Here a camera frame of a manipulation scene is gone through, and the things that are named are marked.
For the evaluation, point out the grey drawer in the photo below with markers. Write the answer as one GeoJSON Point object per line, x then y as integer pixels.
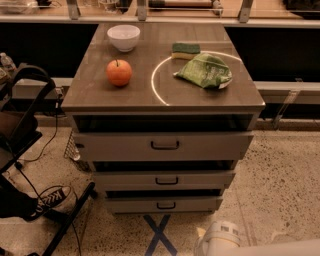
{"type": "Point", "coordinates": [164, 204]}
{"type": "Point", "coordinates": [163, 180]}
{"type": "Point", "coordinates": [185, 146]}

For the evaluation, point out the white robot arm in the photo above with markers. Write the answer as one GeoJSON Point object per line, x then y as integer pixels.
{"type": "Point", "coordinates": [222, 239]}

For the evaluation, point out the grey drawer cabinet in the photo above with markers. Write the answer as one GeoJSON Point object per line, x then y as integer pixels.
{"type": "Point", "coordinates": [155, 101]}

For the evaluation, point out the red apple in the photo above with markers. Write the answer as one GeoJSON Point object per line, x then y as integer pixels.
{"type": "Point", "coordinates": [118, 72]}

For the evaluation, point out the green chip bag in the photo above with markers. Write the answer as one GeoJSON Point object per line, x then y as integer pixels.
{"type": "Point", "coordinates": [206, 71]}

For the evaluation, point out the green yellow sponge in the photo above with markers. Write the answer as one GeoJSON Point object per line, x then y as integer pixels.
{"type": "Point", "coordinates": [185, 51]}

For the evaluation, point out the white bowl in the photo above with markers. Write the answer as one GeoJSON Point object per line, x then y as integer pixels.
{"type": "Point", "coordinates": [124, 37]}

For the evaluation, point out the black white sneaker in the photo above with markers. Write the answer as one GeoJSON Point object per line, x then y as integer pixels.
{"type": "Point", "coordinates": [49, 199]}

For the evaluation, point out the wire mesh basket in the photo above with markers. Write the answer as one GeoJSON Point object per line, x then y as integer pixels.
{"type": "Point", "coordinates": [71, 153]}

